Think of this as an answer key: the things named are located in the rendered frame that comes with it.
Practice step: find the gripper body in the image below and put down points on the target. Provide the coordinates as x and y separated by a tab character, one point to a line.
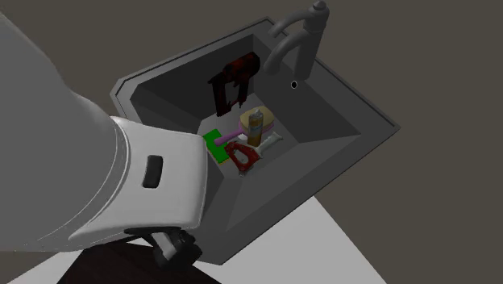
184	249

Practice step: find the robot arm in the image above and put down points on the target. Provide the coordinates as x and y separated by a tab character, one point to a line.
59	157

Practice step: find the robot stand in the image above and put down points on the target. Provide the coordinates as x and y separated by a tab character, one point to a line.
118	269

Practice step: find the green sponge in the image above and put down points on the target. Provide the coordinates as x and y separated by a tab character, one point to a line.
214	143

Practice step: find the red staple gun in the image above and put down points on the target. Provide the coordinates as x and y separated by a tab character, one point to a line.
251	156

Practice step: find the tan tube bottle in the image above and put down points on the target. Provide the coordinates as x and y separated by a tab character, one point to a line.
254	129

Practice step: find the white scraper tool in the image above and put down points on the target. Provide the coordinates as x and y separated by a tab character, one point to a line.
273	141

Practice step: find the pink brush with tan bristles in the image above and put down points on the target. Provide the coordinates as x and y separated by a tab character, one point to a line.
266	116

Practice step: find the dark red nail gun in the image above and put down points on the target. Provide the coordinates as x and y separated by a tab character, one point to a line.
235	70

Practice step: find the dark grey sink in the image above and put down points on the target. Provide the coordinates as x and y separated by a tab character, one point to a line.
318	118

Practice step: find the dark grey faucet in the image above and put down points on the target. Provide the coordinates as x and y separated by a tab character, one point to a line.
310	39

